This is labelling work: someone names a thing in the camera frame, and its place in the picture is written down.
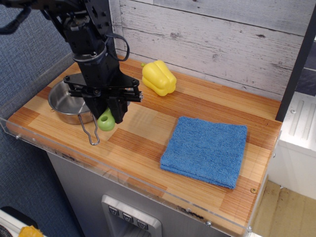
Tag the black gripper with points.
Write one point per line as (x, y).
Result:
(100, 78)

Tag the green handled grey spatula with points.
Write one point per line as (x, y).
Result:
(106, 121)

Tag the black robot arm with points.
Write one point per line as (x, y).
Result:
(86, 26)

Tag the stainless steel pot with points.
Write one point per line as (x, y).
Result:
(72, 110)

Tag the blue folded cloth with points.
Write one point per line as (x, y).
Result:
(206, 151)

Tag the yellow toy bell pepper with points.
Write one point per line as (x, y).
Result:
(157, 76)

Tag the clear acrylic table guard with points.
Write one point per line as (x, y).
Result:
(224, 83)

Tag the grey toy fridge cabinet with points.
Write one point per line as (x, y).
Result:
(106, 207)

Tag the white side cabinet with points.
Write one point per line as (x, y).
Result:
(293, 165)

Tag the black right upright post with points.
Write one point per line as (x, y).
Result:
(305, 48)

